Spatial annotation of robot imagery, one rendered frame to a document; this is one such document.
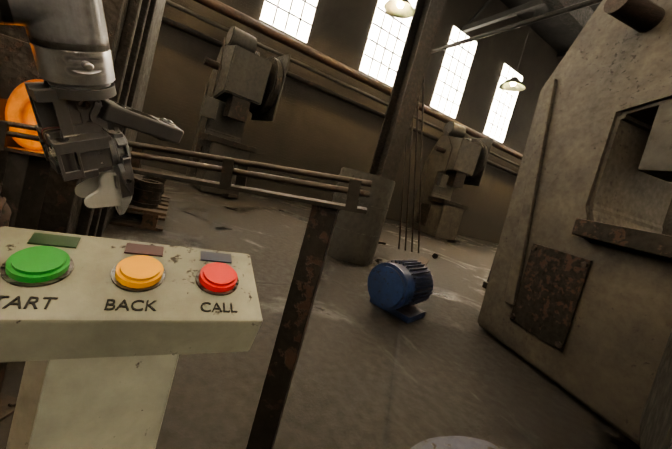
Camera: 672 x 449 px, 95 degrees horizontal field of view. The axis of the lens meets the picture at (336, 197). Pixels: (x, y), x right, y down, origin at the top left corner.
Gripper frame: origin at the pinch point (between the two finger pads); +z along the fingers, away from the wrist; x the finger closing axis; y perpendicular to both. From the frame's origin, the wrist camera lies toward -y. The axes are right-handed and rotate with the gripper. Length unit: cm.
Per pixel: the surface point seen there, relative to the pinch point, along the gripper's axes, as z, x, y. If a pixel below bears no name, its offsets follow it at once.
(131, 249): -8.6, 20.5, 6.5
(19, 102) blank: -4.4, -41.3, 2.6
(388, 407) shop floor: 83, 48, -54
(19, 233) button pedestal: -10.8, 15.1, 13.5
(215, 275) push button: -7.5, 28.2, 1.7
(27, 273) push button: -11.3, 21.7, 14.3
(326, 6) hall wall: -33, -497, -633
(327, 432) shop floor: 74, 37, -29
